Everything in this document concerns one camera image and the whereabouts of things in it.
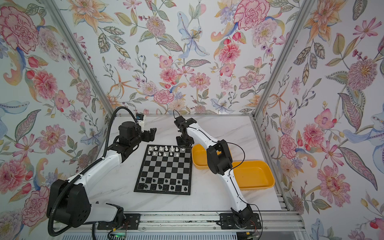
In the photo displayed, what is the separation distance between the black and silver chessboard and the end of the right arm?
34mm

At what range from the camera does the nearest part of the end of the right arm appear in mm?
749

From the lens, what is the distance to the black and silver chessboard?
0.84m
